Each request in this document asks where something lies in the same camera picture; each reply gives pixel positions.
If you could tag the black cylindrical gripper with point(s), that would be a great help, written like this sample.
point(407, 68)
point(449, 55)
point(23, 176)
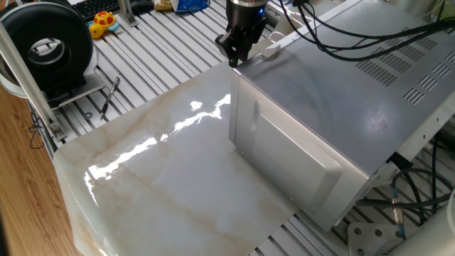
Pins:
point(245, 17)

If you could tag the silver microwave oven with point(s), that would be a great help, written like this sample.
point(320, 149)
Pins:
point(320, 99)

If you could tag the white tape piece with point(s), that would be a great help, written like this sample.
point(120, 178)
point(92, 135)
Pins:
point(271, 50)

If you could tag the blue snack bag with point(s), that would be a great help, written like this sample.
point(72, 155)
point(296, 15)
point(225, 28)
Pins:
point(190, 6)

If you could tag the yellow snack bag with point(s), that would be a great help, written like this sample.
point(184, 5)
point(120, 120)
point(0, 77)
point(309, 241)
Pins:
point(163, 5)

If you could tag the black computer mouse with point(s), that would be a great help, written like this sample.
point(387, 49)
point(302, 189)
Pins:
point(142, 6)

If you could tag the aluminium upright profile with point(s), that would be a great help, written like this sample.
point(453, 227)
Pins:
point(127, 14)

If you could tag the yellow turtle toy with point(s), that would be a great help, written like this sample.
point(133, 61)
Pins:
point(103, 19)

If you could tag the black pen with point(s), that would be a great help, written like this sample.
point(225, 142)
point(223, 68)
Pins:
point(109, 97)

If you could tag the black keyboard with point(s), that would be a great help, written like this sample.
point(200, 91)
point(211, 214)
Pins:
point(96, 7)

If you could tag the marble pattern mat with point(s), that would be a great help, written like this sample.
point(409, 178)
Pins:
point(160, 185)

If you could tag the metal washer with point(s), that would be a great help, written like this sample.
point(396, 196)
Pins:
point(85, 115)

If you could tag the white fan base plate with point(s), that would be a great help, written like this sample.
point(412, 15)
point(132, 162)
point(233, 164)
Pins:
point(90, 89)

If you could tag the black round duct fan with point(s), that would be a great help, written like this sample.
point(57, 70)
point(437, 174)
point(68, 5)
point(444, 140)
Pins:
point(78, 46)

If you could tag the metal corner bracket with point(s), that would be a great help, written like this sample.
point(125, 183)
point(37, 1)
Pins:
point(58, 131)

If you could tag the aluminium frame strut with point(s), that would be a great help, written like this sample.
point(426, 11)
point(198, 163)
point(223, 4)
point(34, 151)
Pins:
point(28, 78)

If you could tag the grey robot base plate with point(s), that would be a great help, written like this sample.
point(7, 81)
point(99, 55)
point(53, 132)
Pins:
point(369, 241)

